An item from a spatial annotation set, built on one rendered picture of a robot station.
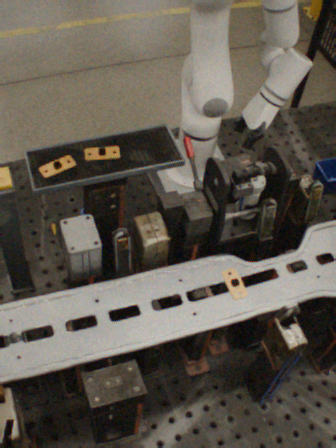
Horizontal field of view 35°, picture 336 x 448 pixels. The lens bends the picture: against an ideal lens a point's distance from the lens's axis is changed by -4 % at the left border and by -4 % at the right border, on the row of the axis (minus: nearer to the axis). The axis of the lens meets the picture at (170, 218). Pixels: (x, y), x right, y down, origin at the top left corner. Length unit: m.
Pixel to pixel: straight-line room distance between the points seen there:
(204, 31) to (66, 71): 2.20
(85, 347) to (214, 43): 0.81
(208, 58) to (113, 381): 0.83
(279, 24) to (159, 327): 0.81
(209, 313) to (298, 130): 1.13
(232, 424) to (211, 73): 0.93
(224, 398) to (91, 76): 2.43
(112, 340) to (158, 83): 2.42
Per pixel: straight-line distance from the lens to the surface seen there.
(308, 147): 2.17
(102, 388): 1.16
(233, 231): 1.47
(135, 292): 1.29
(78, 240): 1.24
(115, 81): 3.45
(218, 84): 1.49
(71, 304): 1.28
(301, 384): 1.60
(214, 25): 1.41
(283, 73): 1.60
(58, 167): 1.31
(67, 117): 3.20
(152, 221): 1.31
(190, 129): 1.65
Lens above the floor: 2.11
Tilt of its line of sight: 51 degrees down
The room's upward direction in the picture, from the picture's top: 9 degrees clockwise
